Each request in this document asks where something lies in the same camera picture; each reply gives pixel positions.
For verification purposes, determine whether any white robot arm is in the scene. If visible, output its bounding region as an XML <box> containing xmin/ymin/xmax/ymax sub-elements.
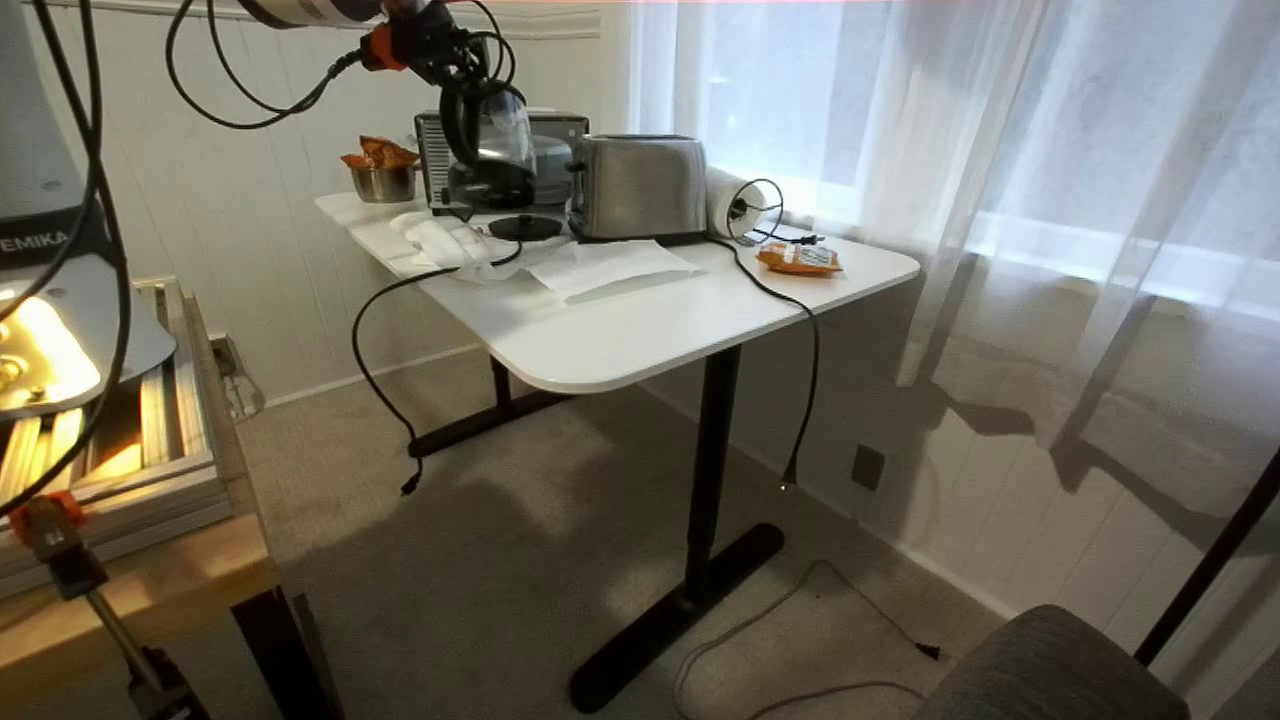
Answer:
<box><xmin>0</xmin><ymin>0</ymin><xmax>430</xmax><ymax>417</ymax></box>

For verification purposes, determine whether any dark grey box appliance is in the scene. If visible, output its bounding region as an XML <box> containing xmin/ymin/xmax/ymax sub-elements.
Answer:
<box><xmin>416</xmin><ymin>111</ymin><xmax>587</xmax><ymax>210</ymax></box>

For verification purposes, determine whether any black table leg frame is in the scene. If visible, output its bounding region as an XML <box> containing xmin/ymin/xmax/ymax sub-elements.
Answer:
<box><xmin>416</xmin><ymin>348</ymin><xmax>783</xmax><ymax>720</ymax></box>

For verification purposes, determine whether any black toaster power cable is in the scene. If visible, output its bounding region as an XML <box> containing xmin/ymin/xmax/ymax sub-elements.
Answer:
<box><xmin>715</xmin><ymin>236</ymin><xmax>823</xmax><ymax>498</ymax></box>

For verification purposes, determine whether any silver two-slot toaster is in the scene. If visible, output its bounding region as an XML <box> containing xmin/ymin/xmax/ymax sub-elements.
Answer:
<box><xmin>572</xmin><ymin>137</ymin><xmax>709</xmax><ymax>242</ymax></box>

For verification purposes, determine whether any black kettle base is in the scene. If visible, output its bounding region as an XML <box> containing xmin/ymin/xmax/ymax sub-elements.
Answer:
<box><xmin>487</xmin><ymin>213</ymin><xmax>562</xmax><ymax>242</ymax></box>

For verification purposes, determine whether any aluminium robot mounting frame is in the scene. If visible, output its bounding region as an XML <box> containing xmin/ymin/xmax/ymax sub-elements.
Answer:
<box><xmin>0</xmin><ymin>279</ymin><xmax>245</xmax><ymax>559</ymax></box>

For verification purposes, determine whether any white paper towel roll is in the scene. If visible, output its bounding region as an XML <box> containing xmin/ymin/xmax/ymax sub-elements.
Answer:
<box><xmin>706</xmin><ymin>167</ymin><xmax>778</xmax><ymax>242</ymax></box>

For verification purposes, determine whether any white folded paper bag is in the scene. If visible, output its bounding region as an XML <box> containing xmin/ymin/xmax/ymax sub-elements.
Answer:
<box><xmin>527</xmin><ymin>242</ymin><xmax>696</xmax><ymax>301</ymax></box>

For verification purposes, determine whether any orange clamp on stand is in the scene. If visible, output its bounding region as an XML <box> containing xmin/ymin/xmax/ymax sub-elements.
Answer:
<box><xmin>10</xmin><ymin>498</ymin><xmax>210</xmax><ymax>720</ymax></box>

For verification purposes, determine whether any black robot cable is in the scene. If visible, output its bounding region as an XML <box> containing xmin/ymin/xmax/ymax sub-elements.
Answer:
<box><xmin>0</xmin><ymin>0</ymin><xmax>525</xmax><ymax>516</ymax></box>

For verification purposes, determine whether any glass kettle with black lid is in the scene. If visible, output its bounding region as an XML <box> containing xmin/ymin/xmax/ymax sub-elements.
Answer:
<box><xmin>442</xmin><ymin>79</ymin><xmax>537</xmax><ymax>210</ymax></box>

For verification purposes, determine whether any white sheer curtain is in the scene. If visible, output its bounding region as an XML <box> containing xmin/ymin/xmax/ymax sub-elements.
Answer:
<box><xmin>623</xmin><ymin>0</ymin><xmax>1280</xmax><ymax>673</ymax></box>

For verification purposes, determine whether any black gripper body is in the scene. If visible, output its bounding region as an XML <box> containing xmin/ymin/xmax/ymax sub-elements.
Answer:
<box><xmin>386</xmin><ymin>0</ymin><xmax>487</xmax><ymax>85</ymax></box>

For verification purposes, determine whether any black kettle power cable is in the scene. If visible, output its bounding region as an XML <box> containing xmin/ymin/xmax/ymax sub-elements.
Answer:
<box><xmin>349</xmin><ymin>236</ymin><xmax>531</xmax><ymax>501</ymax></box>

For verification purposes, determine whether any orange snack packet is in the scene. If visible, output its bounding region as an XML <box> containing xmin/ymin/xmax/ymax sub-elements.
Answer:
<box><xmin>758</xmin><ymin>243</ymin><xmax>839</xmax><ymax>275</ymax></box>

